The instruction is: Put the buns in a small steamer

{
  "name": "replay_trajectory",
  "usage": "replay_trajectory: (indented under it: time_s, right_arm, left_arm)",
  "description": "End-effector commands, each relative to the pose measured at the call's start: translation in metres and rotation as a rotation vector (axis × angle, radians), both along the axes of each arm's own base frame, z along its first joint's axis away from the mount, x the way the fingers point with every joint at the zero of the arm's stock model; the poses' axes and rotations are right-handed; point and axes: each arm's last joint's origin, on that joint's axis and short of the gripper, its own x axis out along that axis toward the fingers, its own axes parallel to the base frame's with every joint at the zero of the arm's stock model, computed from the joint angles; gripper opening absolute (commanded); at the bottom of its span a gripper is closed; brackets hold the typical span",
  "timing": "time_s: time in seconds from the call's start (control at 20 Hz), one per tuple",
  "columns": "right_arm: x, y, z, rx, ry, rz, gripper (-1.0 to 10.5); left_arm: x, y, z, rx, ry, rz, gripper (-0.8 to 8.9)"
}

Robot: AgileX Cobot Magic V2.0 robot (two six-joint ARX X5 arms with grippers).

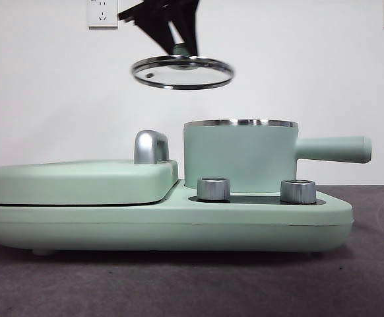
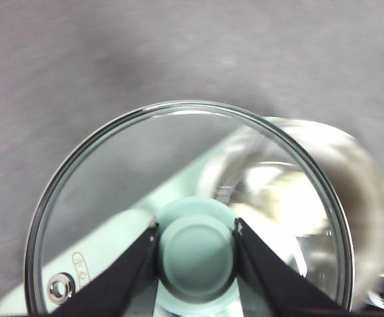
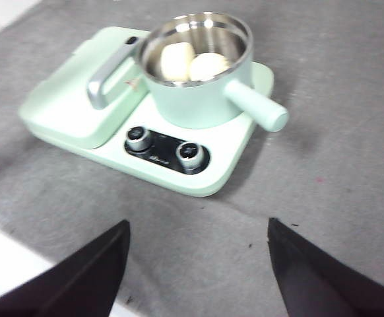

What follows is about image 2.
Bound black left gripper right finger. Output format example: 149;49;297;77
232;217;350;317

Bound glass pot lid green knob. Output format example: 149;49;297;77
24;100;356;316

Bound green breakfast machine base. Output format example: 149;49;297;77
0;131;384;316

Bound green pot with side handle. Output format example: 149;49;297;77
197;116;384;298

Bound plain white steamed bun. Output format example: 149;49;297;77
261;174;327;238

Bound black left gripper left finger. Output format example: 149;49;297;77
49;224;160;317

